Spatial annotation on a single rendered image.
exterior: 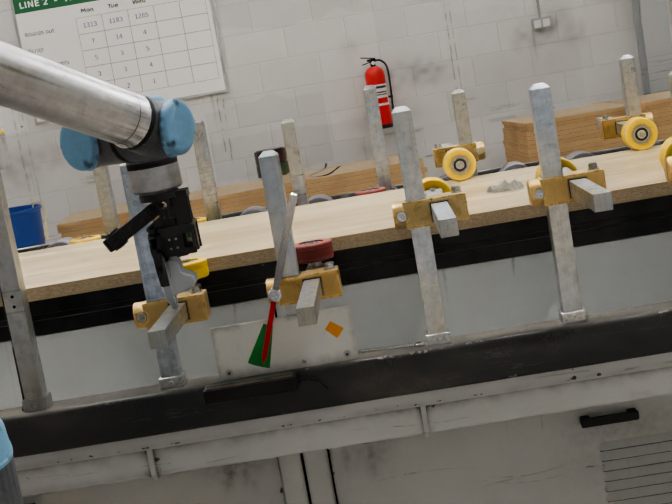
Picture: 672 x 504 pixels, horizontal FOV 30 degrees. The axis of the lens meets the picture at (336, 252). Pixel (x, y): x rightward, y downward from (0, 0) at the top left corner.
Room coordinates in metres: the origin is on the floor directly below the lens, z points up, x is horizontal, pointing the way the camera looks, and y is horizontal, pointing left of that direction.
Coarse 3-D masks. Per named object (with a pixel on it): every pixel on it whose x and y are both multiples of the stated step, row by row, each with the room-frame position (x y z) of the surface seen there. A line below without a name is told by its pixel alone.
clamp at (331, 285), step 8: (304, 272) 2.28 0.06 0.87; (312, 272) 2.26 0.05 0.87; (320, 272) 2.25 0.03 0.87; (328, 272) 2.25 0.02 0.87; (336, 272) 2.25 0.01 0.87; (272, 280) 2.27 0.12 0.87; (288, 280) 2.25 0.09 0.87; (296, 280) 2.25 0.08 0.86; (320, 280) 2.25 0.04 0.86; (328, 280) 2.25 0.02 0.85; (336, 280) 2.25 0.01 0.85; (280, 288) 2.25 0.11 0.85; (288, 288) 2.25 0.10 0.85; (296, 288) 2.25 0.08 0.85; (328, 288) 2.25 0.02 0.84; (336, 288) 2.25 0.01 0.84; (288, 296) 2.25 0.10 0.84; (296, 296) 2.25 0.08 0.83; (328, 296) 2.25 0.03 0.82; (336, 296) 2.25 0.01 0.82; (280, 304) 2.25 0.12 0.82; (288, 304) 2.25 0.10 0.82
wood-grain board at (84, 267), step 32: (576, 160) 3.10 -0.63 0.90; (608, 160) 2.98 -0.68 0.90; (640, 160) 2.86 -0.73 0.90; (384, 192) 3.14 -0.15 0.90; (480, 192) 2.78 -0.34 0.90; (512, 192) 2.68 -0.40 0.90; (640, 192) 2.44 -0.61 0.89; (224, 224) 3.04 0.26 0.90; (256, 224) 2.92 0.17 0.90; (320, 224) 2.71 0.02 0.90; (352, 224) 2.61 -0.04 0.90; (384, 224) 2.53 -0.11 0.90; (480, 224) 2.45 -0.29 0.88; (32, 256) 3.07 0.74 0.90; (64, 256) 2.95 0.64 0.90; (96, 256) 2.84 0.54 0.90; (128, 256) 2.74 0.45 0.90; (192, 256) 2.55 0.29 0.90; (224, 256) 2.48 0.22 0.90; (256, 256) 2.48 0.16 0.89; (32, 288) 2.50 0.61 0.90; (64, 288) 2.49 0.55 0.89; (96, 288) 2.49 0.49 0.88
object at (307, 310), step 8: (304, 280) 2.25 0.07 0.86; (312, 280) 2.24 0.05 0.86; (304, 288) 2.17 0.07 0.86; (312, 288) 2.15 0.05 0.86; (320, 288) 2.22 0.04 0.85; (304, 296) 2.09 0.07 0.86; (312, 296) 2.07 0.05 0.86; (320, 296) 2.18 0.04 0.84; (304, 304) 2.01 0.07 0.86; (312, 304) 2.00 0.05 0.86; (296, 312) 1.99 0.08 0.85; (304, 312) 1.99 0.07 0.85; (312, 312) 1.99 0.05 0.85; (304, 320) 1.99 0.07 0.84; (312, 320) 1.99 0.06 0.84
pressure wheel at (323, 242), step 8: (312, 240) 2.40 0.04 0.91; (320, 240) 2.42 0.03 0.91; (328, 240) 2.39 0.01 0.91; (296, 248) 2.37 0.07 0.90; (304, 248) 2.36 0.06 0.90; (312, 248) 2.36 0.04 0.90; (320, 248) 2.37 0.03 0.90; (328, 248) 2.38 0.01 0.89; (304, 256) 2.37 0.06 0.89; (312, 256) 2.36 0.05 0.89; (320, 256) 2.36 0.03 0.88; (328, 256) 2.37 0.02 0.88; (312, 264) 2.39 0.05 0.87; (320, 264) 2.40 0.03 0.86
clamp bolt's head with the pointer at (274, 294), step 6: (270, 294) 2.24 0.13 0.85; (276, 294) 2.24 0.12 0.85; (270, 306) 2.25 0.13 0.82; (270, 312) 2.25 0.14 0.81; (270, 318) 2.25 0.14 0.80; (270, 324) 2.25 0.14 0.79; (270, 330) 2.25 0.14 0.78; (270, 336) 2.25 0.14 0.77; (264, 342) 2.25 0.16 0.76; (264, 348) 2.25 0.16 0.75; (264, 354) 2.25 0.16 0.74; (264, 360) 2.25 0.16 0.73
